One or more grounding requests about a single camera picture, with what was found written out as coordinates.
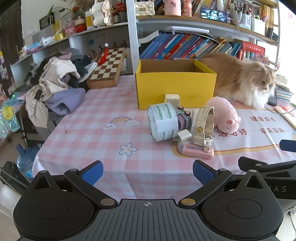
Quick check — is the wooden chessboard box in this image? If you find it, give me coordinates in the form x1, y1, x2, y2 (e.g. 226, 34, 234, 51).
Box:
86, 47, 126, 89

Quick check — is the black picture frame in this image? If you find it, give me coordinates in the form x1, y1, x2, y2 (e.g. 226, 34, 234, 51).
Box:
39, 12, 55, 30

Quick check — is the white wall shelf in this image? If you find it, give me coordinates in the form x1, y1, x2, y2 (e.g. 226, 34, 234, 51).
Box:
10, 22, 129, 86

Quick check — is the row of shelf-top books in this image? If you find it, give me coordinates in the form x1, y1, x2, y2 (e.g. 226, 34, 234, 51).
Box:
181, 0, 232, 17

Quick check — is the white charging cable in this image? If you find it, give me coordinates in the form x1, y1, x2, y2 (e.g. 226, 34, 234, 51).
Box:
228, 18, 246, 54

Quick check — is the white quilted handbag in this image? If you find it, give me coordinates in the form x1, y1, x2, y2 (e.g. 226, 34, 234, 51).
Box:
135, 1, 155, 16

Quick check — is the purple toy camera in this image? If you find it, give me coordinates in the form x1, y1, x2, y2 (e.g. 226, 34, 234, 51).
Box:
177, 106, 192, 130

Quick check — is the white tape roll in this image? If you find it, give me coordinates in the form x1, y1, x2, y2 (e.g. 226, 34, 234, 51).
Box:
147, 103, 179, 142

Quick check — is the white pen holder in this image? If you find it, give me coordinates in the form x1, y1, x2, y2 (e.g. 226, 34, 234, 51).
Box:
251, 14, 266, 35

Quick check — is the white power strip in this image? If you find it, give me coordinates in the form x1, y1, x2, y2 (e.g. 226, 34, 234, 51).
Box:
275, 105, 296, 130

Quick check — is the cream cube block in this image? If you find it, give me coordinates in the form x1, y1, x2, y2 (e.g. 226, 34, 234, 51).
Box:
165, 94, 180, 107

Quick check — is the stack of flat books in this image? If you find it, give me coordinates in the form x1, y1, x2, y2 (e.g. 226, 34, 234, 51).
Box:
275, 74, 293, 102

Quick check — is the red boxed book set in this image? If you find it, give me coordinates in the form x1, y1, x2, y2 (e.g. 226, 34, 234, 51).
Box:
240, 42, 265, 59

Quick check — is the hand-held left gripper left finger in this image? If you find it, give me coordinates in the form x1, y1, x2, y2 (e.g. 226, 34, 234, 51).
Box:
25, 160, 118, 207

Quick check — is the pink checked tablecloth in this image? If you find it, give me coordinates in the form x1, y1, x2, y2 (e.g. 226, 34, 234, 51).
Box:
32, 75, 296, 202

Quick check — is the white bottle yellow label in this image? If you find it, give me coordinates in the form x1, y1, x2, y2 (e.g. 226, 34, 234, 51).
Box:
85, 10, 96, 30

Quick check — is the smartphone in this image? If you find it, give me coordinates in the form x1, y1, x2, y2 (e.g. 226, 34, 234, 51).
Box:
200, 8, 228, 23

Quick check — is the white cartoon ornament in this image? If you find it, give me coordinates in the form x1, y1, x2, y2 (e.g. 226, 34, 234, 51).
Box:
89, 0, 117, 29

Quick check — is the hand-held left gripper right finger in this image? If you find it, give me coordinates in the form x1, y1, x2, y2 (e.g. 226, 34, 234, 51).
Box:
178, 159, 271, 207

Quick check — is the red tassel ornament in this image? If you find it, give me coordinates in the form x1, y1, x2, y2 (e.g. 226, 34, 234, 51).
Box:
97, 43, 110, 65

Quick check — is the white bookshelf frame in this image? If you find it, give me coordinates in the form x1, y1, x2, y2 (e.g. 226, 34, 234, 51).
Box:
126, 0, 280, 75

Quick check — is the yellow cardboard box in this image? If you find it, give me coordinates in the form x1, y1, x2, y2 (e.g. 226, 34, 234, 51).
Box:
135, 59, 217, 110

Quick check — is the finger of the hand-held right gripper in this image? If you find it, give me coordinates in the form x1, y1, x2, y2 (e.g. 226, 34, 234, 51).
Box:
279, 139, 296, 153
238, 156, 296, 178

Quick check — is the cream wristwatch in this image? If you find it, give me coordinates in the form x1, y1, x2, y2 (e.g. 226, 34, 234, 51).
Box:
191, 107, 215, 146

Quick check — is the white printed desk mat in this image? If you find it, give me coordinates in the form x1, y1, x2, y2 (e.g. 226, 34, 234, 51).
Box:
171, 105, 296, 160

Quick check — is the black case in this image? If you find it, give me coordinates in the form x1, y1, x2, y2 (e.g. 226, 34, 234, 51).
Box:
0, 161, 30, 195

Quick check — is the row of colourful books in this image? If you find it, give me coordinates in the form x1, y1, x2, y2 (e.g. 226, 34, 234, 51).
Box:
139, 32, 242, 60

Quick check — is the holographic bag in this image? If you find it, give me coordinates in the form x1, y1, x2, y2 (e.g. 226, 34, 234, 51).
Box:
0, 93, 20, 139

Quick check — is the orange fluffy cat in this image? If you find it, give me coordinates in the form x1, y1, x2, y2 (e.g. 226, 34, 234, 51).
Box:
198, 52, 278, 110

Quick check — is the pile of clothes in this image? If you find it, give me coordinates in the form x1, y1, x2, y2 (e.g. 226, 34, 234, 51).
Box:
25, 47, 97, 128

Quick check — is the pink utility knife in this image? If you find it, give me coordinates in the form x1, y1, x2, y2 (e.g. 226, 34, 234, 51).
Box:
177, 142, 214, 159

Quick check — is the black chair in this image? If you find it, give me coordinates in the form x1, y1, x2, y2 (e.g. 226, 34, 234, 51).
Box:
20, 102, 56, 149

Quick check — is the red round toy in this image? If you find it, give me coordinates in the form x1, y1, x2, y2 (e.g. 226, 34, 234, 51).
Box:
74, 17, 87, 33

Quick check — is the pink tumbler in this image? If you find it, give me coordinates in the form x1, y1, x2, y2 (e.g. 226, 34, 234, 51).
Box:
163, 0, 182, 16

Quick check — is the pink plush pig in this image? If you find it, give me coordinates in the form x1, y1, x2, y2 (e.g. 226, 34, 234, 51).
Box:
205, 96, 241, 132

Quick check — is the white charger plug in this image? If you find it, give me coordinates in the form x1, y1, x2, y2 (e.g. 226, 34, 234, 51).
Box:
171, 129, 192, 145

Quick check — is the blue water jug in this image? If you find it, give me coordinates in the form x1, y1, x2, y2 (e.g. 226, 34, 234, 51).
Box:
16, 144, 40, 181

